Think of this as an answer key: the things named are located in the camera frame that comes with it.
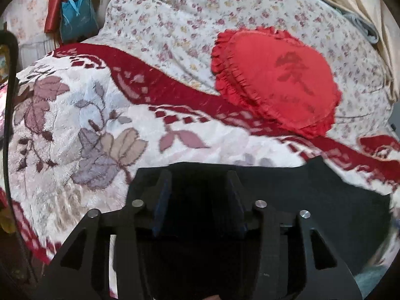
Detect teal fluffy blanket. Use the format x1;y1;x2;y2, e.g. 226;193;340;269
356;264;391;292

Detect black pants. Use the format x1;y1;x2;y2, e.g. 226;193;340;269
125;155;391;300

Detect yellow object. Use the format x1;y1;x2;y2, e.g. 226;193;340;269
0;206;17;235

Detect red and white floral blanket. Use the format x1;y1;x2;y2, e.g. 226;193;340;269
0;43;400;267

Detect beige cloth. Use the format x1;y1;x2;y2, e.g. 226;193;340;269
312;0;400;101

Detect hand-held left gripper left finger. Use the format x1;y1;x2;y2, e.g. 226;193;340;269
33;169;173;300

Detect blue gift bag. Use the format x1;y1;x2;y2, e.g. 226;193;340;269
60;0;99;43

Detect black cable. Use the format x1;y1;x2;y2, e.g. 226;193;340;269
0;30;36;282

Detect red heart-shaped ruffled pillow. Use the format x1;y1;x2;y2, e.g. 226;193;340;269
211;27;343;139

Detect white pink-flowered curtain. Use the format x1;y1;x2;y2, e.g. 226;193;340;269
5;0;57;48

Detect red bag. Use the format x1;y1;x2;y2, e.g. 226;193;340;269
44;0;74;34

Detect small-flowered white quilt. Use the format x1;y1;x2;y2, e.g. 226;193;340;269
84;0;395;139

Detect grey cloth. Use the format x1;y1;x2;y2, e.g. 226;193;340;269
344;12;381;43

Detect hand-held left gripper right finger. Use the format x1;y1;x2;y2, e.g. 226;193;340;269
225;170;364;300

